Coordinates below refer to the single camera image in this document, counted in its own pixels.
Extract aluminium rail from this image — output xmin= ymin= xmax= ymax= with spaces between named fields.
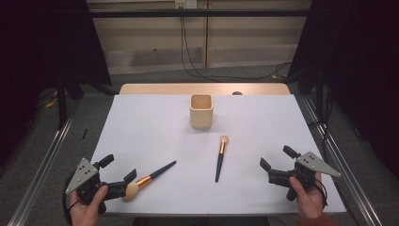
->
xmin=8 ymin=105 xmax=80 ymax=226
xmin=301 ymin=94 xmax=383 ymax=226

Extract large makeup brush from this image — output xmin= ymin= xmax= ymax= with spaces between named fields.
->
xmin=121 ymin=160 xmax=178 ymax=203

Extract hand-held gripper cable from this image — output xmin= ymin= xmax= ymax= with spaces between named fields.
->
xmin=61 ymin=175 xmax=79 ymax=226
xmin=313 ymin=179 xmax=329 ymax=209

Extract black horizontal bar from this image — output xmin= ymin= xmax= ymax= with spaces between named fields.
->
xmin=88 ymin=8 xmax=311 ymax=19

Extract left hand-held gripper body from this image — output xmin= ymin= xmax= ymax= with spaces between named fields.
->
xmin=65 ymin=157 xmax=129 ymax=215

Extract black power cable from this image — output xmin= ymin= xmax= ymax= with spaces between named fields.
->
xmin=179 ymin=7 xmax=294 ymax=81

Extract black floor cables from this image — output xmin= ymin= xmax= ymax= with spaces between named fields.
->
xmin=308 ymin=89 xmax=334 ymax=153

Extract black metal stand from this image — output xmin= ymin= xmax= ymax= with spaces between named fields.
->
xmin=56 ymin=70 xmax=119 ymax=130
xmin=314 ymin=67 xmax=326 ymax=111

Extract white wall socket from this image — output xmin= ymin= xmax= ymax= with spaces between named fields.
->
xmin=174 ymin=0 xmax=198 ymax=9

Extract left hand-held gripper cable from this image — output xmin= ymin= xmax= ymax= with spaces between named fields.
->
xmin=61 ymin=175 xmax=79 ymax=226

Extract small makeup brush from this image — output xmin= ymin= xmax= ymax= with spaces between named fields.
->
xmin=215 ymin=135 xmax=230 ymax=184

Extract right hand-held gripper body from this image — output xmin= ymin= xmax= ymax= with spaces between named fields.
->
xmin=267 ymin=151 xmax=342 ymax=202

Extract square wooden cup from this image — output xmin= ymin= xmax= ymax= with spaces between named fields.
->
xmin=189 ymin=93 xmax=215 ymax=130

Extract right hand-held gripper cable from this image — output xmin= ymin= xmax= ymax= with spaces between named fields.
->
xmin=313 ymin=179 xmax=329 ymax=209

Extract white table board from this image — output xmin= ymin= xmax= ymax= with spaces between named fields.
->
xmin=88 ymin=93 xmax=347 ymax=217

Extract black curtain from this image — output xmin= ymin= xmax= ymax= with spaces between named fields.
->
xmin=0 ymin=0 xmax=113 ymax=166
xmin=287 ymin=0 xmax=399 ymax=181

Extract person's left hand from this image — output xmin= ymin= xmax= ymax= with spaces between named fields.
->
xmin=69 ymin=185 xmax=109 ymax=226

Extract person's right hand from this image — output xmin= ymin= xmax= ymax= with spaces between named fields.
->
xmin=288 ymin=171 xmax=327 ymax=219

